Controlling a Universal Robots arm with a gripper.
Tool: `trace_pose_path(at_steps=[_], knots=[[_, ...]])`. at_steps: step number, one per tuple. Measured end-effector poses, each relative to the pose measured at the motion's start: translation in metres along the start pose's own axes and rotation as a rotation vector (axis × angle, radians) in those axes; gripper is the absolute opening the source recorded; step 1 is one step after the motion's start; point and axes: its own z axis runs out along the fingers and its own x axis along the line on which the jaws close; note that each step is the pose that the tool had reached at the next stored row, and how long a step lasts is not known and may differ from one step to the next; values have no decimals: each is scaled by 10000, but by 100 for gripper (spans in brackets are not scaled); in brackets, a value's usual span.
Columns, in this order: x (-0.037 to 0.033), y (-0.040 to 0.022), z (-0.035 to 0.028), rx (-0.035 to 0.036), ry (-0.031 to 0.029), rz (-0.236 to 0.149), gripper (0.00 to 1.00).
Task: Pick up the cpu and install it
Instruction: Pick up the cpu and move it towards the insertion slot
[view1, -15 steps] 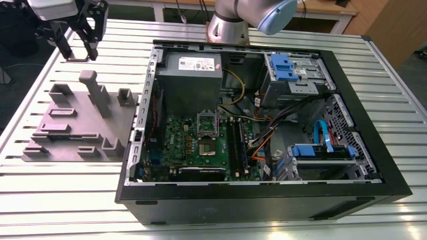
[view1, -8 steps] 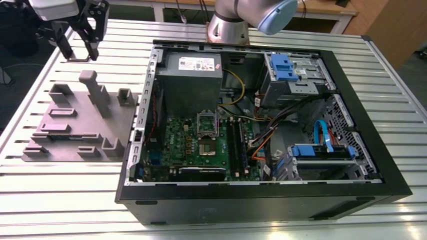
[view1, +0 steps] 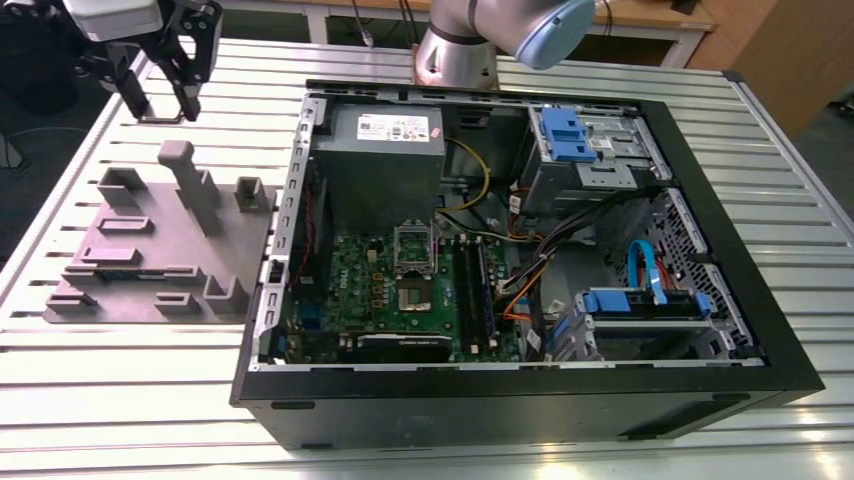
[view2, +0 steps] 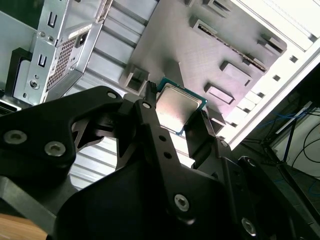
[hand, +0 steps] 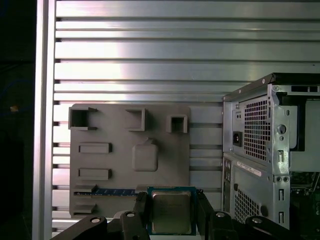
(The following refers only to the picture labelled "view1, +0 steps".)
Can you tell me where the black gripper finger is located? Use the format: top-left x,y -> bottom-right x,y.
74,42 -> 150,121
149,0 -> 225,123

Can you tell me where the CPU socket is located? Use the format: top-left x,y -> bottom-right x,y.
396,277 -> 445,314

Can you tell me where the grey parts rack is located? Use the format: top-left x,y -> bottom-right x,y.
38,139 -> 278,326

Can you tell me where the grey power supply unit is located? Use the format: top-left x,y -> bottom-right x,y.
310,103 -> 447,226

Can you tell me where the RAM stick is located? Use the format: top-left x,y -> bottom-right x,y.
92,268 -> 168,282

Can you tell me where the green motherboard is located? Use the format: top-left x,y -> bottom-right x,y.
285,232 -> 528,364

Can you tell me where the black RAM slot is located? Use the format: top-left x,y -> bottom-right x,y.
459,237 -> 485,352
480,236 -> 503,347
452,237 -> 479,352
473,236 -> 496,349

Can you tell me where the silver drive cage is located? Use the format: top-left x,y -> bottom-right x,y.
519,104 -> 672,214

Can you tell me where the black graphics card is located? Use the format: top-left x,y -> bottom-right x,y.
336,332 -> 455,365

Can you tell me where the hard disk in blue carrier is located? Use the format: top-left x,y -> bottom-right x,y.
573,288 -> 713,322

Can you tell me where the black open PC case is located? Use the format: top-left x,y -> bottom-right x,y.
228,77 -> 827,454

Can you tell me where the brown wooden cabinet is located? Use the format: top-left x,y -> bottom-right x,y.
685,0 -> 854,144

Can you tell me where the perforated metal disk bay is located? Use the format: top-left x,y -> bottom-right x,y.
559,287 -> 761,362

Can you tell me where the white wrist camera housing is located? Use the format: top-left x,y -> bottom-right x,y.
61,0 -> 166,42

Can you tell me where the grey cable with plug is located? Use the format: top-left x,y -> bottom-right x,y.
350,0 -> 376,50

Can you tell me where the yellow wire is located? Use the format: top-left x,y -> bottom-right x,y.
436,137 -> 492,214

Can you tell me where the blue plastic drive bracket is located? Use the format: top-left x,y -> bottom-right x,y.
540,107 -> 599,164

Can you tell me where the coloured wire bundle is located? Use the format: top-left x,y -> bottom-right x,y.
436,207 -> 543,246

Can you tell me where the black cable bundle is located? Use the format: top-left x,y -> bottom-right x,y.
496,187 -> 668,296

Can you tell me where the blue data cable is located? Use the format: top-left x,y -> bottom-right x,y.
625,239 -> 669,306

